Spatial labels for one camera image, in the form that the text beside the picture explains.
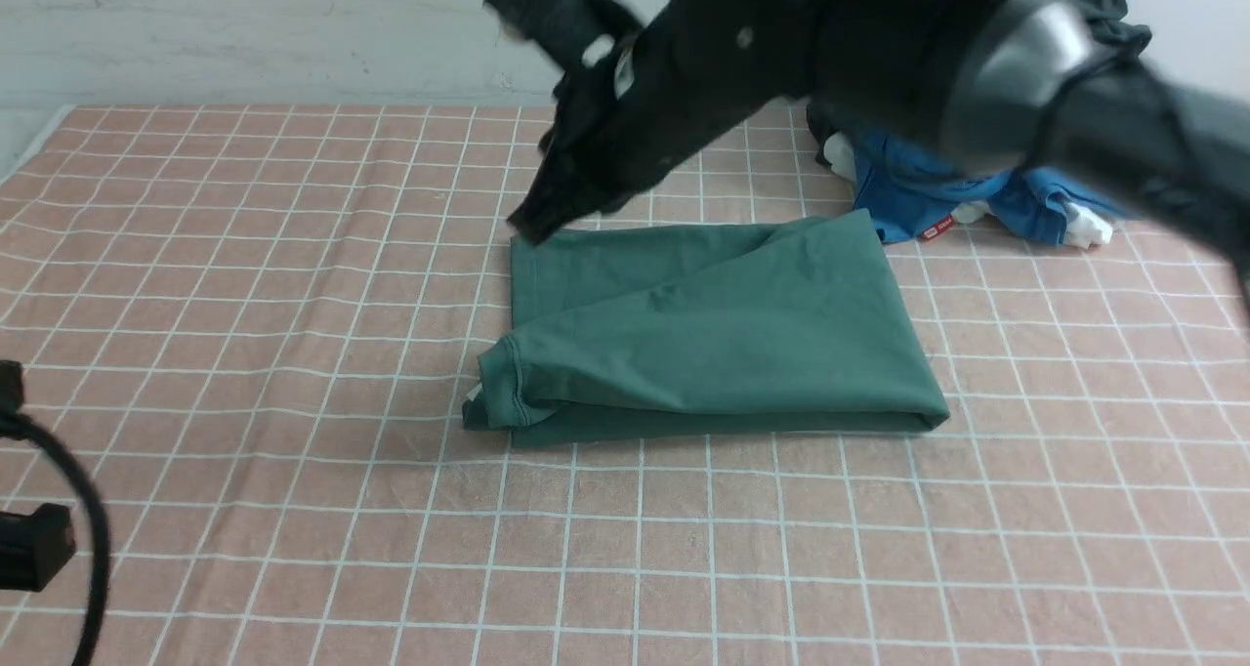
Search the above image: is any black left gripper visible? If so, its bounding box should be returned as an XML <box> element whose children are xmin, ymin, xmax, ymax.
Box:
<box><xmin>1</xmin><ymin>360</ymin><xmax>78</xmax><ymax>592</ymax></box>

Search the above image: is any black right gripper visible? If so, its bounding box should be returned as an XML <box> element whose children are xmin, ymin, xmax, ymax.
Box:
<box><xmin>483</xmin><ymin>0</ymin><xmax>826</xmax><ymax>246</ymax></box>

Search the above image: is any green long-sleeve top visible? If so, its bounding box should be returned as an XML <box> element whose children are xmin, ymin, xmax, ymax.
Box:
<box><xmin>463</xmin><ymin>209</ymin><xmax>950</xmax><ymax>449</ymax></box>

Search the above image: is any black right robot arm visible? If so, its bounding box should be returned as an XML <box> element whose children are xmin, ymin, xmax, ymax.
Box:
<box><xmin>483</xmin><ymin>0</ymin><xmax>1249</xmax><ymax>296</ymax></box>

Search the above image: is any blue crumpled garment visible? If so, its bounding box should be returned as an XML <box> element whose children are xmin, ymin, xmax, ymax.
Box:
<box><xmin>853</xmin><ymin>127</ymin><xmax>1124</xmax><ymax>247</ymax></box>

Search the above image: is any dark grey crumpled garment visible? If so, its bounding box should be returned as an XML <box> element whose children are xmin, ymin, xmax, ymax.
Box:
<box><xmin>808</xmin><ymin>0</ymin><xmax>1153</xmax><ymax>150</ymax></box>

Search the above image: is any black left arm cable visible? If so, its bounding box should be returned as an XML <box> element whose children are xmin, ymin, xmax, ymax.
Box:
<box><xmin>0</xmin><ymin>407</ymin><xmax>111</xmax><ymax>666</ymax></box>

